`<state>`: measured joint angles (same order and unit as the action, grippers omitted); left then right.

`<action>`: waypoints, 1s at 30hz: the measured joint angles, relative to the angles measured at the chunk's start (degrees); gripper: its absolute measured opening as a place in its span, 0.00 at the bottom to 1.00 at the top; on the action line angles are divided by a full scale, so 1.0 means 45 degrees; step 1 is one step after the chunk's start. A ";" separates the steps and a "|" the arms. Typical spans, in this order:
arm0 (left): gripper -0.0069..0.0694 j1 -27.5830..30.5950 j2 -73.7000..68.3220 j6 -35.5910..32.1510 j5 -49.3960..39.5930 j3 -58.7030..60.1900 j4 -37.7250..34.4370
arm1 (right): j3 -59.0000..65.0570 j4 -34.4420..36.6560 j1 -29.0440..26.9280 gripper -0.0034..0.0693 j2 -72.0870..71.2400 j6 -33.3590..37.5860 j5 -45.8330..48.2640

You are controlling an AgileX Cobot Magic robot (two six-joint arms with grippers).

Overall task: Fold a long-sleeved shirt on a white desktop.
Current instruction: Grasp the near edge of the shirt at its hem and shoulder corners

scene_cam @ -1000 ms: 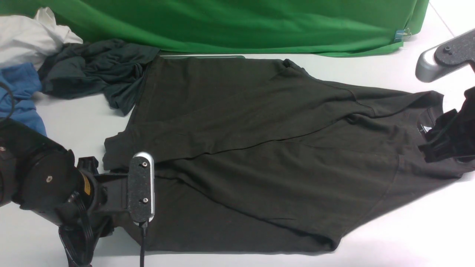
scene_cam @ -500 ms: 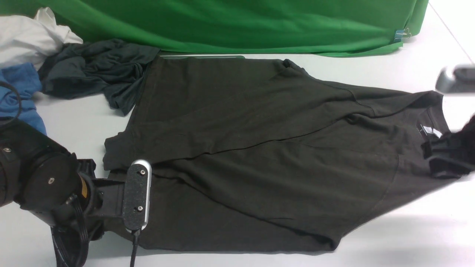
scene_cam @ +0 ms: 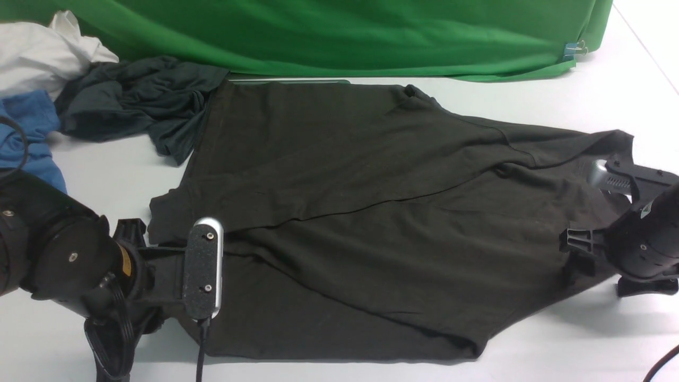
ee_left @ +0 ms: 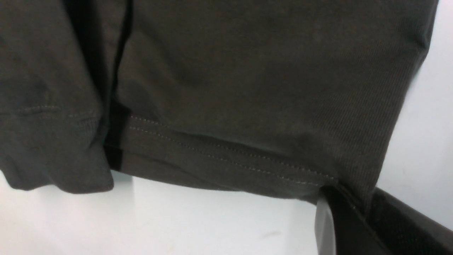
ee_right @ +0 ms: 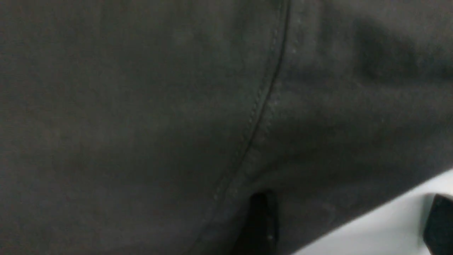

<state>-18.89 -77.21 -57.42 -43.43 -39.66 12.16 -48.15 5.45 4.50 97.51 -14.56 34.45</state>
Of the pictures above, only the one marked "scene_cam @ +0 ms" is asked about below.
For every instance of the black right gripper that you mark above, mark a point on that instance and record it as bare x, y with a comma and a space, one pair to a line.
641, 245

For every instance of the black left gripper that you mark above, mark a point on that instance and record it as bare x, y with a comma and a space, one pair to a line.
151, 279

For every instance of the dark gray long-sleeved shirt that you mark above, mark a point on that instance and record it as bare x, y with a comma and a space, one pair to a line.
367, 222

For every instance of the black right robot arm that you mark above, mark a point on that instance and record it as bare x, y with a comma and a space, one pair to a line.
641, 245

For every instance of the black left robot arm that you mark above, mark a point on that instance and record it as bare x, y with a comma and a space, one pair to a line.
59, 250

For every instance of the dark teal crumpled shirt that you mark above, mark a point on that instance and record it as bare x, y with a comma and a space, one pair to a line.
163, 97

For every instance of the blue crumpled shirt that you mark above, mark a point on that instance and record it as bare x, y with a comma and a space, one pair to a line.
35, 113

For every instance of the white crumpled shirt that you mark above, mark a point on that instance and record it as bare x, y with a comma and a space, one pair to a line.
34, 57

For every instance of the blue binder clip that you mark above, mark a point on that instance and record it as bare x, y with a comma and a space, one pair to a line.
573, 49

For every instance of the green backdrop cloth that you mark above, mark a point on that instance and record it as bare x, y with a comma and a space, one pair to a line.
477, 41

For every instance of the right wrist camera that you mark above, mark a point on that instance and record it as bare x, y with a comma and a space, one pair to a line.
600, 177

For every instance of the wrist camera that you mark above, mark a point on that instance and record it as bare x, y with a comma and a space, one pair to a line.
203, 270
600, 177

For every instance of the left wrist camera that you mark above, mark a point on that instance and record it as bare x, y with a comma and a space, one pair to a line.
203, 270

